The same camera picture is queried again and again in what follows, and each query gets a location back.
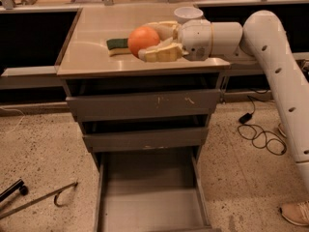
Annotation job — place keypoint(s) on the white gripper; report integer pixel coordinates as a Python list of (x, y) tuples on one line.
[(195, 39)]

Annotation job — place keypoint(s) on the orange fruit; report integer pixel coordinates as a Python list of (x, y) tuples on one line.
[(142, 38)]

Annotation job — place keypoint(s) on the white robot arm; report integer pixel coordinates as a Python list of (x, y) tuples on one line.
[(262, 38)]

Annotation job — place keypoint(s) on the grey drawer cabinet with counter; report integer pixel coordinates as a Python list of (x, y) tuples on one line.
[(86, 69)]

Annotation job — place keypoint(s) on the grey middle drawer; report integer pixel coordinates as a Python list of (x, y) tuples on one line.
[(145, 139)]

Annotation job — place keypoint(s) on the grey top drawer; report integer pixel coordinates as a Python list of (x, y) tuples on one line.
[(143, 105)]

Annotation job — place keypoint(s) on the grey open bottom drawer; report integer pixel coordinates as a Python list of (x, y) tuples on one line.
[(150, 191)]

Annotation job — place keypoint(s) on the white bowl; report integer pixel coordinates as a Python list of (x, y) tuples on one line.
[(184, 14)]

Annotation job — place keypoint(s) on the green yellow sponge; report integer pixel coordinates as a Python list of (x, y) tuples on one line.
[(117, 47)]

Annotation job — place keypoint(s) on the tan sneaker upper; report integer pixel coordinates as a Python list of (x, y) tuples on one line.
[(281, 130)]

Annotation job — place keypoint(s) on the tan sneaker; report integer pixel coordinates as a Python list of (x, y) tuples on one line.
[(296, 213), (281, 130)]

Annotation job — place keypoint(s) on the metal rod with hook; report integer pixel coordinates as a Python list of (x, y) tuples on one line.
[(55, 193)]

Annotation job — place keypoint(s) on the black caster leg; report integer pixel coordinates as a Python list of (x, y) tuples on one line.
[(18, 185)]

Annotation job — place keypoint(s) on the tan sneaker lower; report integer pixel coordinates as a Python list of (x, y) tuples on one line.
[(296, 213)]

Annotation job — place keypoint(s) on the black power adapter with cable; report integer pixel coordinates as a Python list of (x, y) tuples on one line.
[(259, 137)]

